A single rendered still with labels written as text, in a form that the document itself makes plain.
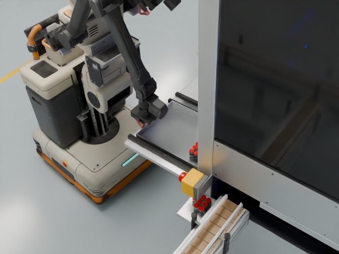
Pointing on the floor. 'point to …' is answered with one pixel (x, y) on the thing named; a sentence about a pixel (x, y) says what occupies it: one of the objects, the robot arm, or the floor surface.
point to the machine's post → (208, 84)
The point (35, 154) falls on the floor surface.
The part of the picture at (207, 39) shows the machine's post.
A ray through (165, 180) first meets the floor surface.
